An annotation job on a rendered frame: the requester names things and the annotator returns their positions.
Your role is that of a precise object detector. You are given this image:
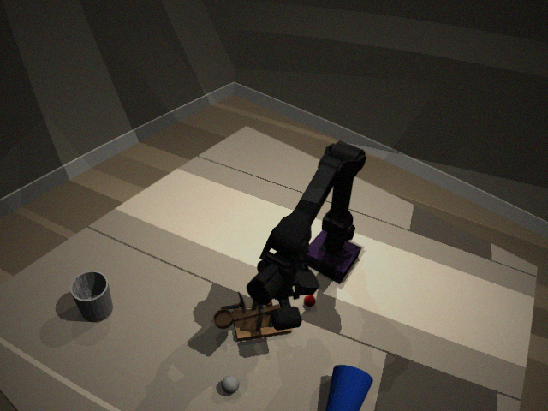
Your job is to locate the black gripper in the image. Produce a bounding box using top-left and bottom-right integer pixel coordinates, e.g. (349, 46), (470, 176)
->
(257, 260), (302, 331)

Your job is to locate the blue cup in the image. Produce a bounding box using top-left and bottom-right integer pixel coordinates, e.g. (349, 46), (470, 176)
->
(325, 365), (373, 411)

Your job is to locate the grey ball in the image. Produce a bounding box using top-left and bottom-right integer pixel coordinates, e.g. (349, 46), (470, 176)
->
(222, 376), (239, 394)

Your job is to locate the dark red ball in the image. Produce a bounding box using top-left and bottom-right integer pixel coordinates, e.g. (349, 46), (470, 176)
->
(304, 295), (315, 307)

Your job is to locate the dark grey cup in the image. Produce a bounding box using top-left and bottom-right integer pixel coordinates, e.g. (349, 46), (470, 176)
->
(70, 271), (113, 322)

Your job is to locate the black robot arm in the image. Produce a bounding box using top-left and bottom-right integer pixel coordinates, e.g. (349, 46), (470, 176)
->
(247, 140), (366, 305)

